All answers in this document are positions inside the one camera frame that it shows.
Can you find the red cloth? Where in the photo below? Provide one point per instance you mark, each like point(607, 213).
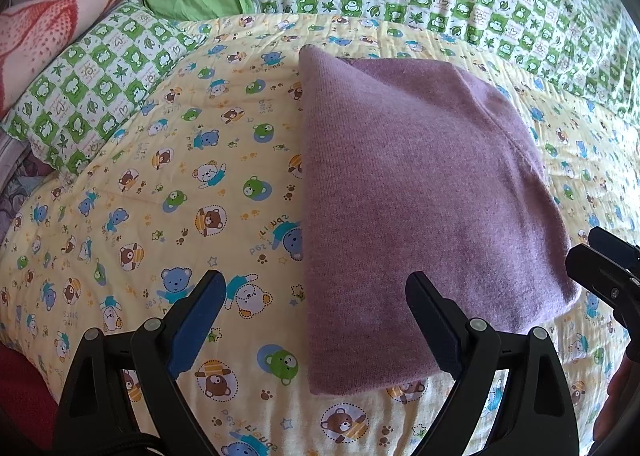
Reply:
point(22, 401)

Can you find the green checked pillow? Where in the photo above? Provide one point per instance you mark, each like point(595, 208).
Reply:
point(95, 81)

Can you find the yellow bear-print quilt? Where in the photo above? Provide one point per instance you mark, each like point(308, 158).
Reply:
point(200, 186)

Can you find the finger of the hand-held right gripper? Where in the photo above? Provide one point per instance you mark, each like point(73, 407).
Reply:
point(607, 238)
point(600, 276)

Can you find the purple printed bed sheet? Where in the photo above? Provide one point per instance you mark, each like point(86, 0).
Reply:
point(25, 186)

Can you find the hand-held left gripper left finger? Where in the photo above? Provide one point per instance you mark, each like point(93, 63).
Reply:
point(197, 326)

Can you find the red floral blanket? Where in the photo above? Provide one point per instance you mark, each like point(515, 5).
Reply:
point(55, 11)

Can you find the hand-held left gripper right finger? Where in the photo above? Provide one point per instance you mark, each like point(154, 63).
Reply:
point(440, 331)

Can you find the purple knitted sweater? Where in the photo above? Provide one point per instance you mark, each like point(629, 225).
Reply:
point(415, 196)

